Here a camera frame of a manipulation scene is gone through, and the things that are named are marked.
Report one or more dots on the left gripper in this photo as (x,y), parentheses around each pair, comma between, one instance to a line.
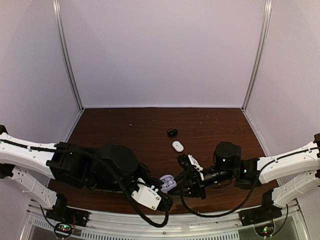
(151,181)

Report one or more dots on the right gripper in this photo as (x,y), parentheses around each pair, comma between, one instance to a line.
(195,185)

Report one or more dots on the purple round charging case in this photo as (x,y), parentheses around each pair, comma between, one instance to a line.
(169,183)

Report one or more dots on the white charging case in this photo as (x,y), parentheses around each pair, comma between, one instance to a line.
(177,146)

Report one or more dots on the black charging case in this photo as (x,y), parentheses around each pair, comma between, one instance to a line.
(172,132)

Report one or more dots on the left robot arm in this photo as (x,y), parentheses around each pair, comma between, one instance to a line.
(111,168)

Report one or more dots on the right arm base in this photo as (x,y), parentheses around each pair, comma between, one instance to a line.
(262,218)

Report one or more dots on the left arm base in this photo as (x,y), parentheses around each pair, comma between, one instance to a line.
(66,224)

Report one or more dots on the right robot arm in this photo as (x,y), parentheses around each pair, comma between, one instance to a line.
(246,174)

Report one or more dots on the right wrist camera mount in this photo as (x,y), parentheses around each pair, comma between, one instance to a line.
(186,161)

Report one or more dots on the left aluminium frame post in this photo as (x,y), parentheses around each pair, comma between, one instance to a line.
(65,54)

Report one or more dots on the aluminium frame post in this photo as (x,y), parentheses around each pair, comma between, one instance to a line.
(65,54)
(264,32)

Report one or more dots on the right aluminium frame post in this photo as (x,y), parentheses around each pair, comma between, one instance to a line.
(264,32)

